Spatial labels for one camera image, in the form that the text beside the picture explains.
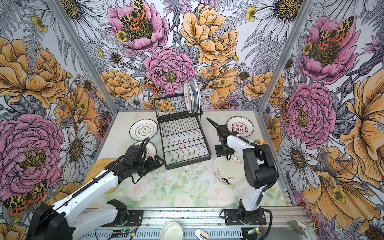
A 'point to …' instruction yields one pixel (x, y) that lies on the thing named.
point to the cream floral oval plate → (229, 173)
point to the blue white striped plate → (197, 95)
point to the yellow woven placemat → (96, 167)
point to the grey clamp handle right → (300, 227)
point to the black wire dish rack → (183, 142)
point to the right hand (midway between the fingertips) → (223, 157)
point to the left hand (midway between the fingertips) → (157, 169)
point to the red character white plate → (242, 125)
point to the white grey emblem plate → (143, 128)
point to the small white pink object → (201, 234)
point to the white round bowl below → (171, 230)
